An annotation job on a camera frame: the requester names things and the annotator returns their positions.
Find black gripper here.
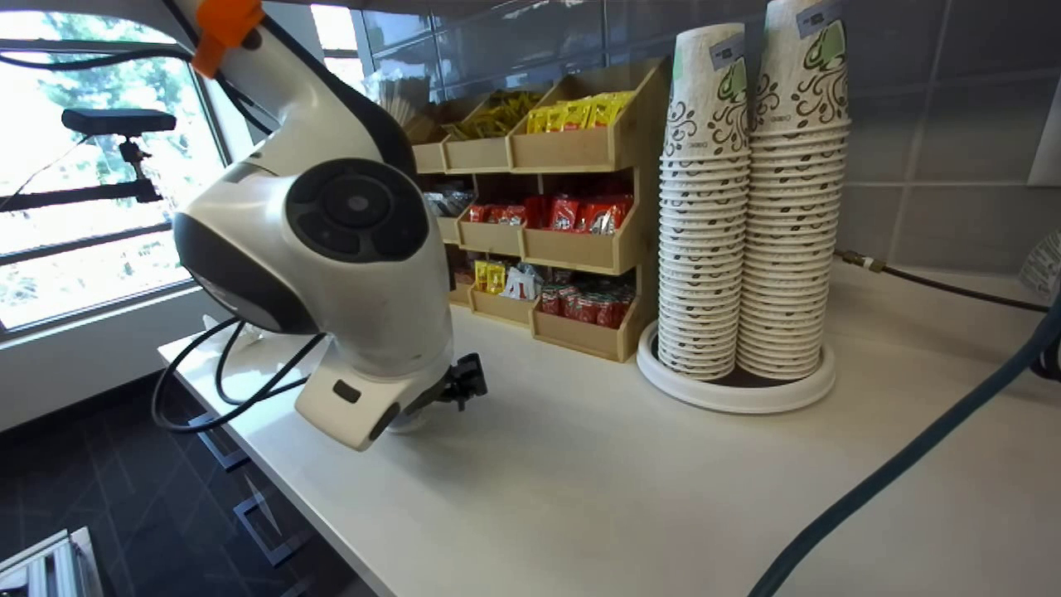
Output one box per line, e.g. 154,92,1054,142
430,349,491,415

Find shorter paper cup stack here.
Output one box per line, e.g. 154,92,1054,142
657,21,754,386

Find tall paper cup stack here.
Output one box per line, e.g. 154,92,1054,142
735,0,855,386

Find yellow and white tea bags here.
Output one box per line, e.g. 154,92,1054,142
476,260,546,307

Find dark red sachets pile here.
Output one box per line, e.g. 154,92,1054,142
537,279,636,331

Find white stick sachets pile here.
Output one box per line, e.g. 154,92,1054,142
428,185,476,220

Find wooden condiment rack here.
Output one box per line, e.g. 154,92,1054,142
407,61,673,365

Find yellow sweetener packets pile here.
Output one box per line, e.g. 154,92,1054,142
457,91,543,142
525,91,638,141

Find white round tray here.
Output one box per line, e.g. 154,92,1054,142
633,318,841,418

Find crinkled clear plastic bag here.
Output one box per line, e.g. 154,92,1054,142
1019,229,1061,307

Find grey drawer handle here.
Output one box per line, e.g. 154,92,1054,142
227,486,315,572
184,408,253,478

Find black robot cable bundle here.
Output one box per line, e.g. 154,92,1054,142
0,40,328,437

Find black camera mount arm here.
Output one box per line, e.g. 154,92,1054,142
0,132,166,216

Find thin black wall cable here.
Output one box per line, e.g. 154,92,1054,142
834,250,1054,315

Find orange cable strap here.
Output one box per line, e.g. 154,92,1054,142
187,0,267,79

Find black camera on mount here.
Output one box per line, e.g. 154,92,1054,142
60,105,180,142

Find thick dark teal cable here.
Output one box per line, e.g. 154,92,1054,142
747,313,1061,597

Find white metal frame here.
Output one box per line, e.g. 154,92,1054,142
0,528,107,597

